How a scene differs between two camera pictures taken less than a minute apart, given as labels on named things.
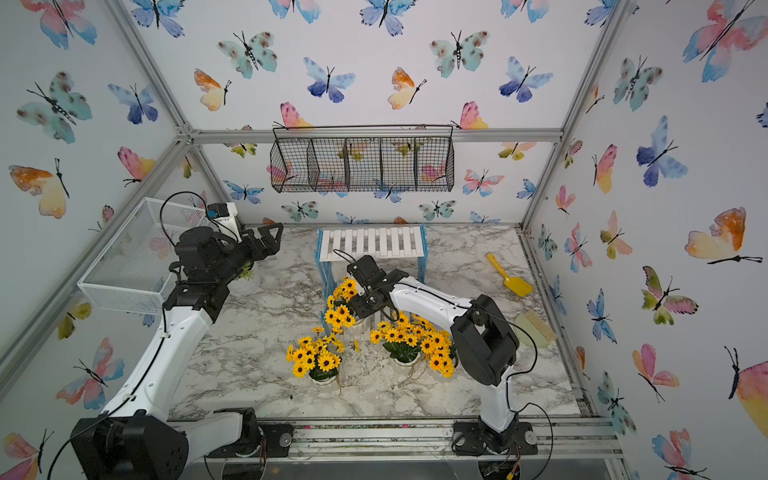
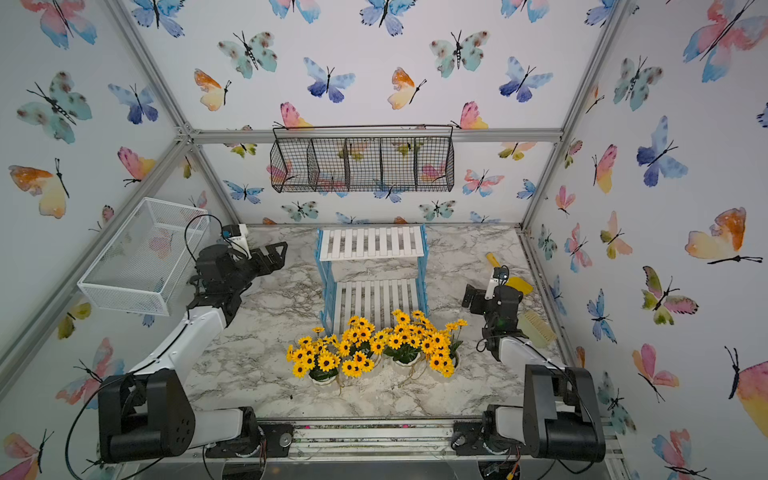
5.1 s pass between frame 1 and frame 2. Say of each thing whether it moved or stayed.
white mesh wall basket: stayed
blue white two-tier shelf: stayed
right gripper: moved
